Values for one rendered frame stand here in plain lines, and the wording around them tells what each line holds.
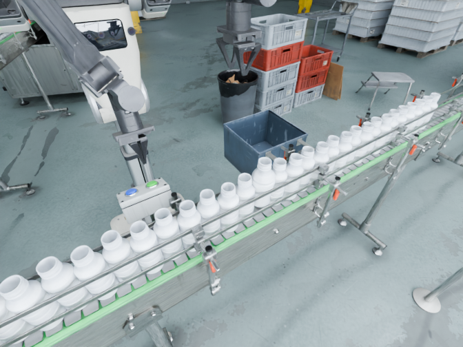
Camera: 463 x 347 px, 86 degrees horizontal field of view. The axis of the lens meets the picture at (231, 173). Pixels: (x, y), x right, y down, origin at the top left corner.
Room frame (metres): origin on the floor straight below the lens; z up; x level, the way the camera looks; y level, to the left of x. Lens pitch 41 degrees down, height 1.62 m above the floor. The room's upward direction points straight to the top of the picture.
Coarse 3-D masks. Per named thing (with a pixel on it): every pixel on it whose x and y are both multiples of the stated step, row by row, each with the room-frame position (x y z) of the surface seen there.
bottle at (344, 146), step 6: (342, 132) 0.73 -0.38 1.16; (348, 132) 0.73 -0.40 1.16; (342, 138) 0.71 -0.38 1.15; (348, 138) 0.70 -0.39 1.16; (342, 144) 0.70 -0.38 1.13; (348, 144) 0.70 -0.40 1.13; (342, 150) 0.69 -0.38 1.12; (348, 150) 0.69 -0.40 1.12; (348, 156) 0.70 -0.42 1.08; (336, 162) 0.69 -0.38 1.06; (342, 162) 0.69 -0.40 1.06; (336, 168) 0.69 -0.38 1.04; (336, 174) 0.69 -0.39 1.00
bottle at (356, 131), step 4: (352, 128) 0.77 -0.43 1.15; (356, 128) 0.77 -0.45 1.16; (360, 128) 0.76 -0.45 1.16; (352, 132) 0.75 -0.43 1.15; (356, 132) 0.74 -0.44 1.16; (360, 132) 0.74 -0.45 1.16; (356, 136) 0.74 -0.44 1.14; (352, 140) 0.74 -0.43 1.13; (356, 140) 0.74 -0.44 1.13; (360, 140) 0.74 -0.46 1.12; (352, 144) 0.73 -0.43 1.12; (356, 144) 0.73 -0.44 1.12; (352, 148) 0.73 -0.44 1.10; (352, 156) 0.73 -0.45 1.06; (348, 160) 0.73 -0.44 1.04; (352, 160) 0.73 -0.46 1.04; (344, 168) 0.73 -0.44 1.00
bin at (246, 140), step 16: (272, 112) 1.29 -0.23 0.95; (224, 128) 1.15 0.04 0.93; (240, 128) 1.21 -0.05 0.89; (256, 128) 1.27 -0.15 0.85; (272, 128) 1.27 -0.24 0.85; (288, 128) 1.17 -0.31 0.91; (224, 144) 1.15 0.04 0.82; (240, 144) 1.02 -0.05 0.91; (256, 144) 1.28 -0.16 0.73; (272, 144) 1.26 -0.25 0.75; (288, 144) 0.99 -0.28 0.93; (304, 144) 1.00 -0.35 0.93; (240, 160) 1.01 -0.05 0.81; (256, 160) 0.90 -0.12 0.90; (272, 160) 0.94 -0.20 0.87
